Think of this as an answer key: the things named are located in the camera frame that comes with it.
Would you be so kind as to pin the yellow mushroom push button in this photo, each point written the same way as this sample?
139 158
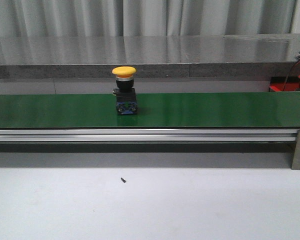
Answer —
126 98

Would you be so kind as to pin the green conveyor belt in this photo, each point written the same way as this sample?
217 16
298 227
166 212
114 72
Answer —
155 110

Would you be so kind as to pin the red plastic bin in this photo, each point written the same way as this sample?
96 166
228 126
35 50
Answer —
277 84

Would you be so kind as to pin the grey stone counter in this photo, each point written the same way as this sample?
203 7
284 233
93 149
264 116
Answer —
92 57

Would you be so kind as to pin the white pleated curtain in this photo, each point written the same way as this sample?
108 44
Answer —
112 18

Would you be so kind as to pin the aluminium conveyor rail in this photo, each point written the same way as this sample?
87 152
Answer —
150 135

